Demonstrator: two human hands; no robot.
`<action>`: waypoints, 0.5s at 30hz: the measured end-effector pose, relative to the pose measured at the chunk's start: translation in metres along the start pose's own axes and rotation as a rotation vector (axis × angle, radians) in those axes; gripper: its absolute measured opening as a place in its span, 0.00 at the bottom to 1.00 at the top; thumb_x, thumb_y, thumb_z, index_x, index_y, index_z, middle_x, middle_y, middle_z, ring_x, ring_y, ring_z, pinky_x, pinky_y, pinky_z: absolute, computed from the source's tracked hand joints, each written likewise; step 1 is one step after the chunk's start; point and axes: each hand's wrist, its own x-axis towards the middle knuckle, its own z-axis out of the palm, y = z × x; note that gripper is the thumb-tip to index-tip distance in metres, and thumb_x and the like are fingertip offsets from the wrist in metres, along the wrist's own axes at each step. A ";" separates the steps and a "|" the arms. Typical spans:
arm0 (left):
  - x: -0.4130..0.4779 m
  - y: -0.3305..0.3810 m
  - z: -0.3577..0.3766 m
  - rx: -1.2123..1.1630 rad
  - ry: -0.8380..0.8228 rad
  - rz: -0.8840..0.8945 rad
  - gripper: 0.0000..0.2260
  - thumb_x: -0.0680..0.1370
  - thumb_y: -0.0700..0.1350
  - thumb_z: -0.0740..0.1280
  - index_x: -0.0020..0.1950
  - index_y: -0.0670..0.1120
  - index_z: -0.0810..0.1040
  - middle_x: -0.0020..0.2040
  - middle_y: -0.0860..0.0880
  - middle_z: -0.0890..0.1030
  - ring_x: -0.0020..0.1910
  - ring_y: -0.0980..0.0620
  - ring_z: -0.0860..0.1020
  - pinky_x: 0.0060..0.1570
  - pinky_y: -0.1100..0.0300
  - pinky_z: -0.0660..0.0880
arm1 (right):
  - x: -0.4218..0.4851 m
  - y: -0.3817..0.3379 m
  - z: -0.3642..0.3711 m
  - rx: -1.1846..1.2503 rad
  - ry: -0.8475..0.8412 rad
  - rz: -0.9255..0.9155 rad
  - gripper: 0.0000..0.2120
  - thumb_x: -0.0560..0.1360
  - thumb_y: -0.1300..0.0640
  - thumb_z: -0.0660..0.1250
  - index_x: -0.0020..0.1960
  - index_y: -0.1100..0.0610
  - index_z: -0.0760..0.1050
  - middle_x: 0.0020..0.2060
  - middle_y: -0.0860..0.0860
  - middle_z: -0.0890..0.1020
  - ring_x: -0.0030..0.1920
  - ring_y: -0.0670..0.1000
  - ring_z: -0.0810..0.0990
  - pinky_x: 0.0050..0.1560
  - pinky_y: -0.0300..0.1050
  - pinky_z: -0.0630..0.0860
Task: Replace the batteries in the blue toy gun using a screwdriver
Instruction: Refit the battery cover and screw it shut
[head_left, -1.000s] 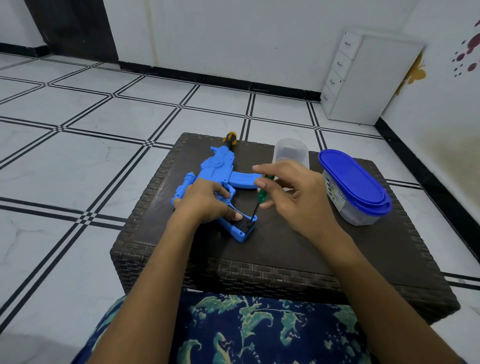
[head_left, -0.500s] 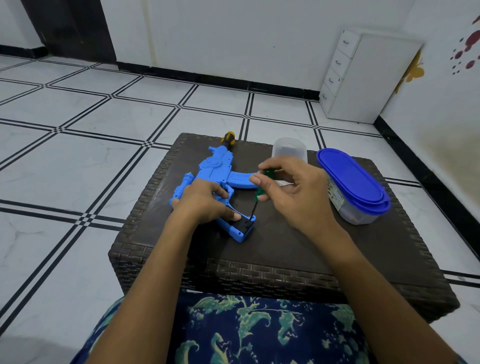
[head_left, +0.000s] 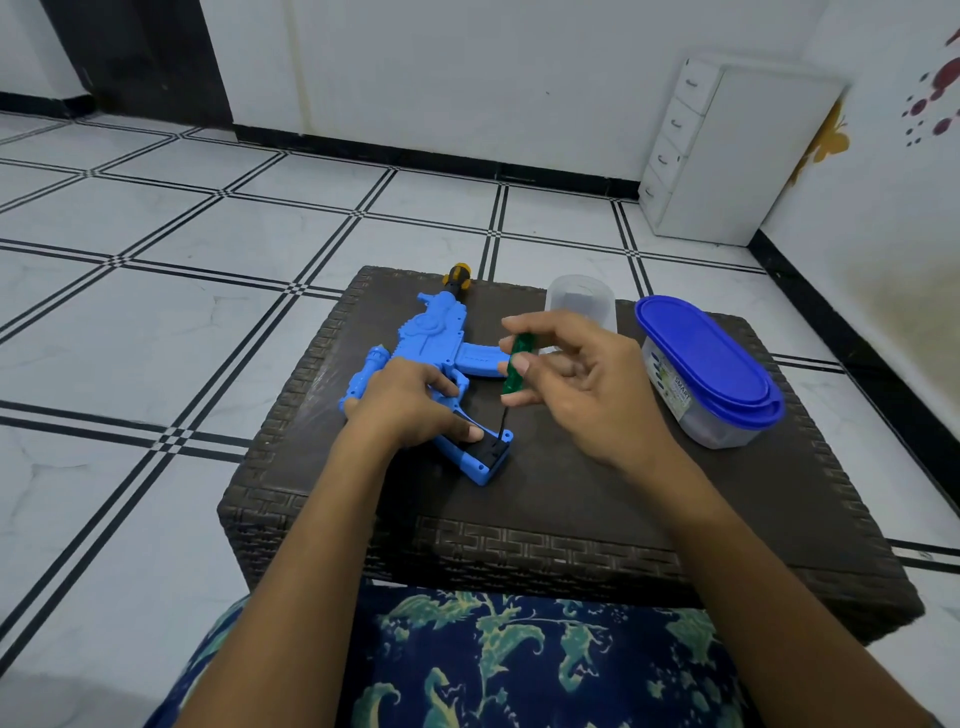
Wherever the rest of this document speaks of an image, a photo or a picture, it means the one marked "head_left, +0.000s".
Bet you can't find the person's left forearm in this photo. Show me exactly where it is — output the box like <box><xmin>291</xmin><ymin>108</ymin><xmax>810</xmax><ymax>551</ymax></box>
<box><xmin>176</xmin><ymin>434</ymin><xmax>391</xmax><ymax>728</ymax></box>

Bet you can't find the yellow butterfly wall sticker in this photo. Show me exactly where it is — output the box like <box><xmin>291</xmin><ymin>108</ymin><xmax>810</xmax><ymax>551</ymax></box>
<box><xmin>787</xmin><ymin>97</ymin><xmax>852</xmax><ymax>187</ymax></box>

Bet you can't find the blue floral dress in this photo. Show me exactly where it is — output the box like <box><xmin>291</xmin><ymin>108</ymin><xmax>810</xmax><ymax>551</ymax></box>
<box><xmin>146</xmin><ymin>584</ymin><xmax>755</xmax><ymax>728</ymax></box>

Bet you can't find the dark brown wicker table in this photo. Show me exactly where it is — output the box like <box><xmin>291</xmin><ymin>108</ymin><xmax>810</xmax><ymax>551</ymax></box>
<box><xmin>217</xmin><ymin>266</ymin><xmax>925</xmax><ymax>646</ymax></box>

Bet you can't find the labelled container with blue lid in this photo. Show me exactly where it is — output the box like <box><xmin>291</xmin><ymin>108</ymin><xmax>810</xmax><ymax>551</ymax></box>
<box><xmin>635</xmin><ymin>295</ymin><xmax>787</xmax><ymax>451</ymax></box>

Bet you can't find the blue toy gun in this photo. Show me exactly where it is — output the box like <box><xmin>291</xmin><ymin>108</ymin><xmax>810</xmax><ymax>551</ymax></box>
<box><xmin>337</xmin><ymin>262</ymin><xmax>519</xmax><ymax>487</ymax></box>

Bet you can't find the black battery cover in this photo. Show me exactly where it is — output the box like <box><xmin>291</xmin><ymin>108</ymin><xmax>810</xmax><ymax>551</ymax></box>
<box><xmin>461</xmin><ymin>437</ymin><xmax>508</xmax><ymax>472</ymax></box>

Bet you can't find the person's right hand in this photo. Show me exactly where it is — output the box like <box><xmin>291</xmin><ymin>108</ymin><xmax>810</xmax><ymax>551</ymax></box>
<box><xmin>498</xmin><ymin>309</ymin><xmax>682</xmax><ymax>483</ymax></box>

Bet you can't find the white drawer cabinet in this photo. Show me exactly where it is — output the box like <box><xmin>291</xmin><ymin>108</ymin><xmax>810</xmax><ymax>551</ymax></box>
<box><xmin>637</xmin><ymin>52</ymin><xmax>849</xmax><ymax>247</ymax></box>

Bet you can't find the clear container with blue lid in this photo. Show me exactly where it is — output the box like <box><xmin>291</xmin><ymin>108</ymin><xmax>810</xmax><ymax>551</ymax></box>
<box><xmin>545</xmin><ymin>274</ymin><xmax>619</xmax><ymax>354</ymax></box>

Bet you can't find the person's right forearm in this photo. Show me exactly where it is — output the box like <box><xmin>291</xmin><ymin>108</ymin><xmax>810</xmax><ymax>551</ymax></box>
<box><xmin>626</xmin><ymin>449</ymin><xmax>939</xmax><ymax>728</ymax></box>

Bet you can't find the green handled screwdriver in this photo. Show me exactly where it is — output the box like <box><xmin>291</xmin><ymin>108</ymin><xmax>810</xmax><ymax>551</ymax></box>
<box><xmin>494</xmin><ymin>332</ymin><xmax>538</xmax><ymax>435</ymax></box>

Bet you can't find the person's left hand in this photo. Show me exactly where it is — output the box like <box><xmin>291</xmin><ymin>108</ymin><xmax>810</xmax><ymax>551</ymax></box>
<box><xmin>341</xmin><ymin>357</ymin><xmax>485</xmax><ymax>453</ymax></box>

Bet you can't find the dark door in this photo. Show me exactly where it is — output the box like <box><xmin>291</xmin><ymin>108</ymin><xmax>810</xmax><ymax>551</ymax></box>
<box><xmin>38</xmin><ymin>0</ymin><xmax>235</xmax><ymax>129</ymax></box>

